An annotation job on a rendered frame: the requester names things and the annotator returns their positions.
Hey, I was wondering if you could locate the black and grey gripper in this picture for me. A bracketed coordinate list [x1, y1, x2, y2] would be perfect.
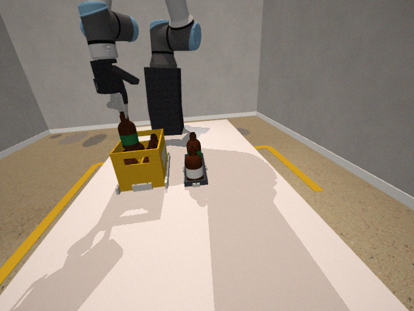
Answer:
[90, 59, 128, 119]

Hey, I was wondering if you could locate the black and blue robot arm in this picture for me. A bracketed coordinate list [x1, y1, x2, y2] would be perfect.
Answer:
[78, 0, 202, 84]

